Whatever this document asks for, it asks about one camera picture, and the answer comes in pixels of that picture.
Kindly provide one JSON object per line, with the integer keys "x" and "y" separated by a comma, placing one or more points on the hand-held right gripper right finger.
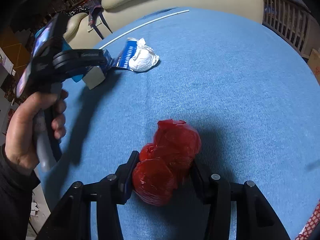
{"x": 198, "y": 180}

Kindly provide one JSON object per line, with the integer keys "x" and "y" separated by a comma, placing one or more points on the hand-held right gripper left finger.
{"x": 125, "y": 180}

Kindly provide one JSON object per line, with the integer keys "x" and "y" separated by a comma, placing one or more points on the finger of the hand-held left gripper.
{"x": 92, "y": 58}

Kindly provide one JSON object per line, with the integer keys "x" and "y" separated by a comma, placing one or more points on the red plastic bag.
{"x": 170, "y": 142}

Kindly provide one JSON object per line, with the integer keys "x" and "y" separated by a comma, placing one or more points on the white knotted plastic bag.
{"x": 143, "y": 60}

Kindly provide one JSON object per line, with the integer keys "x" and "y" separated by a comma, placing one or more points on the red mesh basket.
{"x": 313, "y": 222}

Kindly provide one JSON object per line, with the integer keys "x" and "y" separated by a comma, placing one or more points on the person's left forearm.
{"x": 12, "y": 200}

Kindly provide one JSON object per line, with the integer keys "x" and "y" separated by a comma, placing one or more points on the person's left hand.
{"x": 20, "y": 135}

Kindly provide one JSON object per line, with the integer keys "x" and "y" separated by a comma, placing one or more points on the black white floral garment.
{"x": 77, "y": 10}

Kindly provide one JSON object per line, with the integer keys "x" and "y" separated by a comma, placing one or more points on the dark wooden display cabinet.
{"x": 50, "y": 2}

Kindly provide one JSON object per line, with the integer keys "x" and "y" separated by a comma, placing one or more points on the thin white rod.
{"x": 150, "y": 22}

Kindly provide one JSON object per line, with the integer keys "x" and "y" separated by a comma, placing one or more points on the blue tablecloth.
{"x": 225, "y": 92}

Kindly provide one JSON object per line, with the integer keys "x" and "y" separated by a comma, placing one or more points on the brown cardboard box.
{"x": 315, "y": 65}

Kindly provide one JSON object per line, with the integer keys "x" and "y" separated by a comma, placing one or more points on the wooden baby crib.
{"x": 282, "y": 17}

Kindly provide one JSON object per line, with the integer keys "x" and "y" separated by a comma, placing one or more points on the wall calendar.
{"x": 6, "y": 62}

